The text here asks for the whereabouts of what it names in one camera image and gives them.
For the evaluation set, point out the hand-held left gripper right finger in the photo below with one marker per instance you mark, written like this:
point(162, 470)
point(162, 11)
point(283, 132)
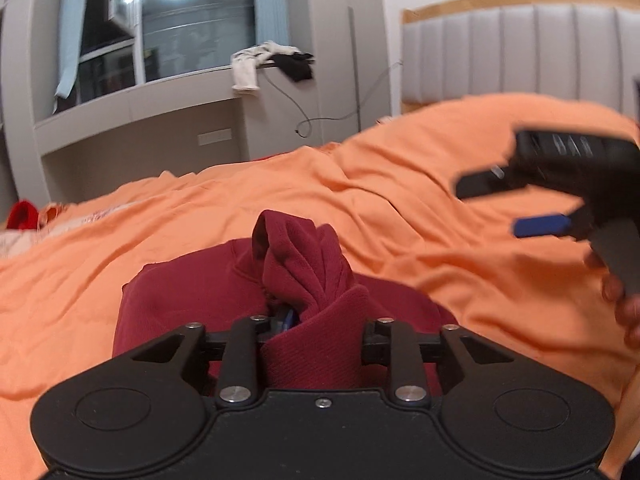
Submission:
point(402, 355)

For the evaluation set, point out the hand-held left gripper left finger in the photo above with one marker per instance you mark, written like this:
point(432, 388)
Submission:
point(245, 350)

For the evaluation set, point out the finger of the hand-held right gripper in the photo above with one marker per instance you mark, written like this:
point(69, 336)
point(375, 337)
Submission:
point(480, 185)
point(540, 225)

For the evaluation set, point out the dark red long-sleeve shirt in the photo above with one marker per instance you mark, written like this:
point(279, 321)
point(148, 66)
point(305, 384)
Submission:
point(300, 260)

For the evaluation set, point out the person's right hand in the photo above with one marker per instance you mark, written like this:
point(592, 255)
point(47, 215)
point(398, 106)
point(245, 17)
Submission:
point(630, 310)

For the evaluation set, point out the orange bed blanket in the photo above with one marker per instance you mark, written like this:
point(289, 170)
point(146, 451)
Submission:
point(425, 220)

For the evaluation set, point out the grey padded wooden headboard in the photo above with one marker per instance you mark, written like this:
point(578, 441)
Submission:
point(500, 50)

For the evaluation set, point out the black garment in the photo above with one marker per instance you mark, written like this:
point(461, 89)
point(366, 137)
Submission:
point(300, 67)

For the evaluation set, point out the pale patterned cloth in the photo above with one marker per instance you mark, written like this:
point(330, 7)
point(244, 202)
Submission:
point(15, 245)

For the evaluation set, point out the red plush cloth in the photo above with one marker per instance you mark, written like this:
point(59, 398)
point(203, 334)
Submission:
point(22, 215)

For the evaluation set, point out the white garment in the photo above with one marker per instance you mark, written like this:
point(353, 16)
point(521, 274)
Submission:
point(244, 72)

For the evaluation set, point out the grey window bench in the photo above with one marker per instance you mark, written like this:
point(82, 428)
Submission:
point(150, 100)

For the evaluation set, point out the light blue curtain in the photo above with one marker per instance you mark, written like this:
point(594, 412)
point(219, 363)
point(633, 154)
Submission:
point(272, 10)
point(72, 35)

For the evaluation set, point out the large glass window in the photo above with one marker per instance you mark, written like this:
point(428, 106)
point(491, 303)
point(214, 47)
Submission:
point(200, 25)

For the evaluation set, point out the grey wardrobe with open door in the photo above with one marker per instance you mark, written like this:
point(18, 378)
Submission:
point(20, 110)

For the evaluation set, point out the white wall socket plate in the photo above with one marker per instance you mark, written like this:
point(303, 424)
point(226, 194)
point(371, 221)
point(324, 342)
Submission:
point(215, 137)

